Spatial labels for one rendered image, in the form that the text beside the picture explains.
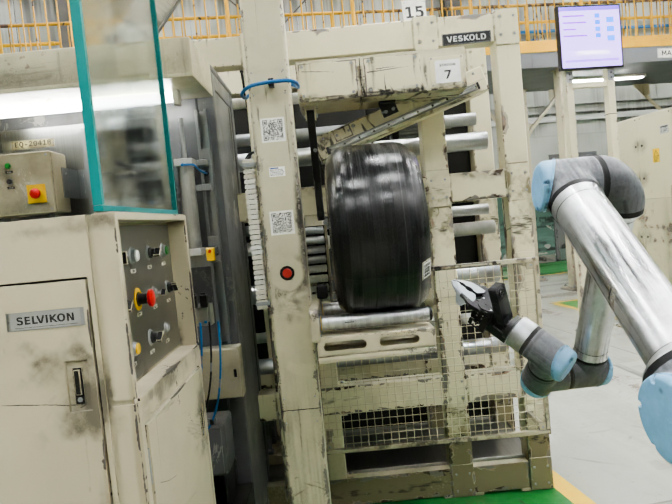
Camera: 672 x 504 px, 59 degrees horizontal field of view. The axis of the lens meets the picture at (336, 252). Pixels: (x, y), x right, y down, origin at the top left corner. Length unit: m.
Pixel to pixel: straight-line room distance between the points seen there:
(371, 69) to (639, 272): 1.30
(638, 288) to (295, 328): 1.07
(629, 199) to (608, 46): 4.55
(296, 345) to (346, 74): 0.96
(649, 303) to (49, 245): 1.10
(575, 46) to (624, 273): 4.71
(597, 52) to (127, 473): 5.31
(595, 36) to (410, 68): 3.87
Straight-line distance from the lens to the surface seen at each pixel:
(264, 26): 1.96
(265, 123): 1.89
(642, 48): 9.09
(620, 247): 1.24
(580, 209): 1.32
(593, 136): 12.98
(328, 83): 2.17
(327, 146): 2.27
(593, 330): 1.67
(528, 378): 1.71
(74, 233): 1.22
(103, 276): 1.21
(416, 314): 1.82
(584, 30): 5.90
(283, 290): 1.87
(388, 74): 2.19
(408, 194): 1.69
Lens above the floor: 1.21
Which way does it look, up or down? 3 degrees down
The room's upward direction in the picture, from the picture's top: 5 degrees counter-clockwise
